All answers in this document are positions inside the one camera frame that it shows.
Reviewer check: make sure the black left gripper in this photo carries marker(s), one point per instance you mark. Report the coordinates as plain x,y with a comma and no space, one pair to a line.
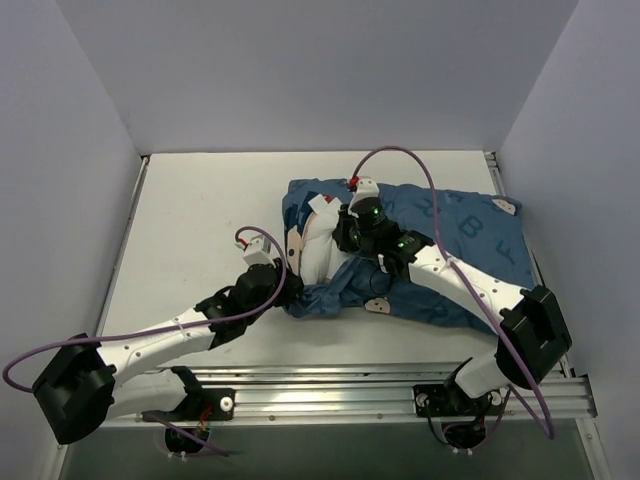
289,285

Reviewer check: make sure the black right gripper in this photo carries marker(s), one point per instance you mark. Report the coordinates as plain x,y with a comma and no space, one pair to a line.
343,234

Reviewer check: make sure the white pillow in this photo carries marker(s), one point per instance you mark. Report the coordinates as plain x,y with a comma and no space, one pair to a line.
320,256

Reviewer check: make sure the blue cartoon print pillowcase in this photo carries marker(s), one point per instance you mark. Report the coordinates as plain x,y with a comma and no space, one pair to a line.
482,230

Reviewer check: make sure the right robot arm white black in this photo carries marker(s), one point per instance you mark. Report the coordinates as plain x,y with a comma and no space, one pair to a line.
531,330

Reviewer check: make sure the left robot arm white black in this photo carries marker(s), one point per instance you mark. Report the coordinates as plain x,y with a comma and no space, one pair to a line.
89,381

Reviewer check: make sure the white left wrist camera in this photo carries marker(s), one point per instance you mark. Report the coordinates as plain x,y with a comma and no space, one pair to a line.
256,251

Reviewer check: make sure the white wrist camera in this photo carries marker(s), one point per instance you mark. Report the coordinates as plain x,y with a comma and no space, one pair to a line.
362,187
256,251

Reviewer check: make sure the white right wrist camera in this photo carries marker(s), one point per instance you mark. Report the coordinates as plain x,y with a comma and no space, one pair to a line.
362,187

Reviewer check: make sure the aluminium front rail frame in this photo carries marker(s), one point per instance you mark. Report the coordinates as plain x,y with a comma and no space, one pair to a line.
290,395

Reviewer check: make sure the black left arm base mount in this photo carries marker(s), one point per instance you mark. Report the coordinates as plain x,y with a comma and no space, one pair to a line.
217,402

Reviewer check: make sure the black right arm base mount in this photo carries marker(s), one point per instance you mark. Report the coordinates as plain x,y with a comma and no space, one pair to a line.
440,401

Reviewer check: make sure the aluminium left side rail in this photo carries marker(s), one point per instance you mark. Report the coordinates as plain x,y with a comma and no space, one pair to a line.
135,197

